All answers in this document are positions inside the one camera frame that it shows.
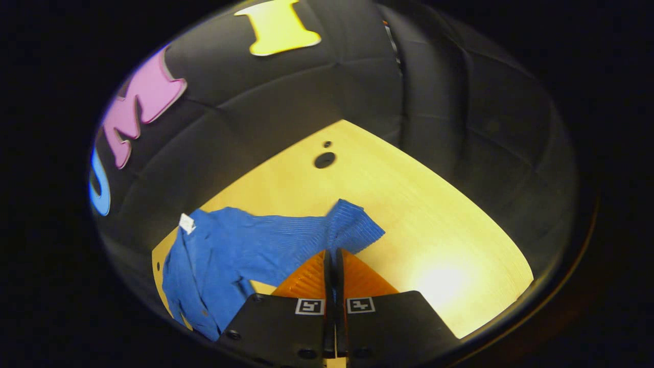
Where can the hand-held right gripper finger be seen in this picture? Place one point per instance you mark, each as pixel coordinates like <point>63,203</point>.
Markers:
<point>328,286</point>
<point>340,286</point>

